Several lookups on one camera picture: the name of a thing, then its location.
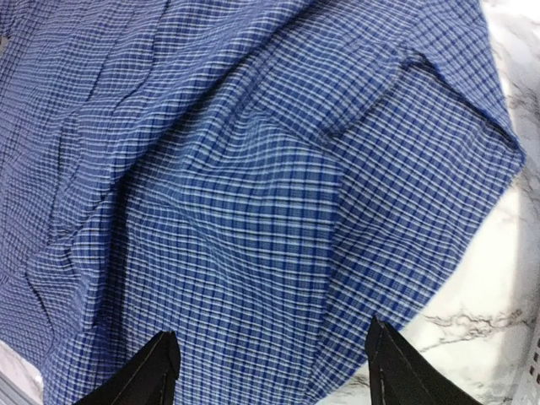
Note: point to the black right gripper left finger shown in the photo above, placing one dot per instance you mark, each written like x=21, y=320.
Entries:
x=149, y=377

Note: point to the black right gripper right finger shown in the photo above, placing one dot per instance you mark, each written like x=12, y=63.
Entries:
x=400, y=375

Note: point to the blue checked long sleeve shirt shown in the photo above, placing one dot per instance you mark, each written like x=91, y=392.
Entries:
x=258, y=177

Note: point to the white plastic laundry basket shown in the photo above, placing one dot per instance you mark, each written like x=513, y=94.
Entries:
x=529, y=386

